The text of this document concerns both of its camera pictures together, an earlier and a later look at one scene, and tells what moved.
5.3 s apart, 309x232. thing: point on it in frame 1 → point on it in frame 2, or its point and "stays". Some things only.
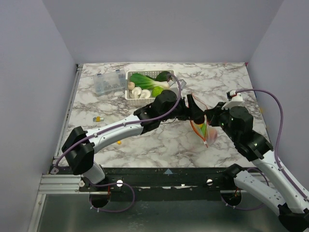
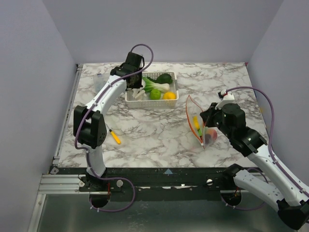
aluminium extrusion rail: [58, 184] stays
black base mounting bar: [164, 184] stays
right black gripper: [213, 116] stays
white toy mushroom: [145, 94] → [140, 94]
